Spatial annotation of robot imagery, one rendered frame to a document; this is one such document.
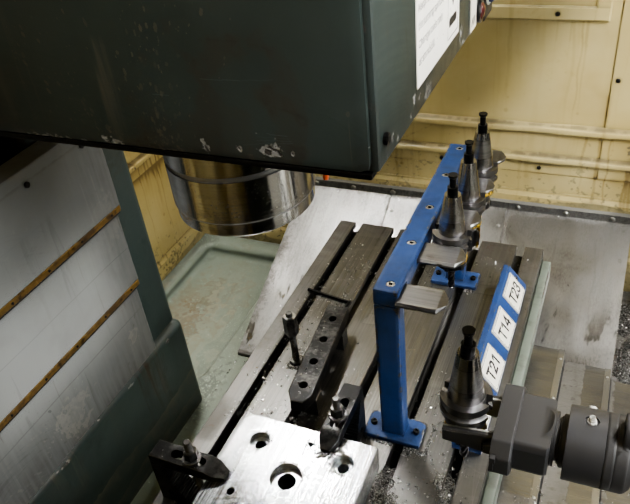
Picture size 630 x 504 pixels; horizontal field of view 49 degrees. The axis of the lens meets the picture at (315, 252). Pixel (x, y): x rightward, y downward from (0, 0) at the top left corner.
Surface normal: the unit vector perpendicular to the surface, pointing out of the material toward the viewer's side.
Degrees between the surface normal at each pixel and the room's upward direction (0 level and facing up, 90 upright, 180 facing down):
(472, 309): 0
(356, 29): 90
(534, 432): 1
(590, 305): 24
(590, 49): 90
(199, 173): 90
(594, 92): 90
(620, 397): 8
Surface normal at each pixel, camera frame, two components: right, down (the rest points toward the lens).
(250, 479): -0.10, -0.80
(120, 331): 0.91, 0.15
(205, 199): -0.39, 0.57
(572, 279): -0.25, -0.50
